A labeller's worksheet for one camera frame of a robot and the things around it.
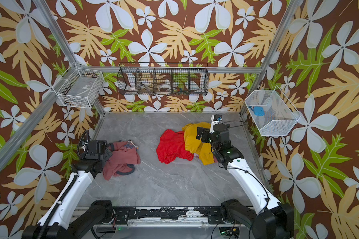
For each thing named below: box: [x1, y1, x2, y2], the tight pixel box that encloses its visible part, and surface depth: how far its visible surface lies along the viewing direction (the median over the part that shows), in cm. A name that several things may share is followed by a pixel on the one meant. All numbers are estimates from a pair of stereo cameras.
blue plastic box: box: [247, 105, 265, 117], surface depth 88 cm
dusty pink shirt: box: [102, 139, 142, 181], surface depth 91 cm
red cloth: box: [156, 129, 194, 165], surface depth 94 cm
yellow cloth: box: [181, 121, 215, 166], surface depth 93 cm
